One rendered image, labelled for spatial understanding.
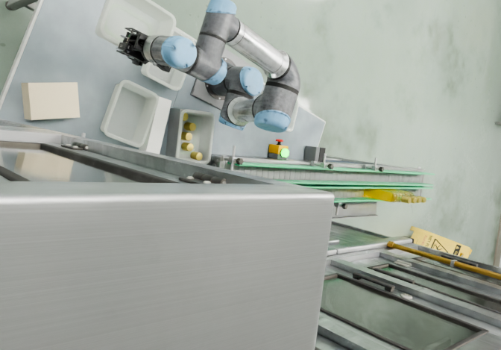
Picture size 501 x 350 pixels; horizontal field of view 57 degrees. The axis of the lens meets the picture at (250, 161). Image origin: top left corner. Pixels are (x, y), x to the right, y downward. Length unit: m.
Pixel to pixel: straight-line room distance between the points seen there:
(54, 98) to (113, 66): 0.29
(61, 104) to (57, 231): 1.39
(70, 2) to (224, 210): 1.49
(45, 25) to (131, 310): 1.48
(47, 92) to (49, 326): 1.38
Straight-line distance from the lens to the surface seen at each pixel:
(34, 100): 1.67
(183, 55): 1.15
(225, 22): 1.25
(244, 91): 1.91
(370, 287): 1.56
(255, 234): 0.42
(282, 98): 1.51
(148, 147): 1.86
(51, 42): 1.77
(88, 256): 0.34
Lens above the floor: 2.43
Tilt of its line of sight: 48 degrees down
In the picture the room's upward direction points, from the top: 101 degrees clockwise
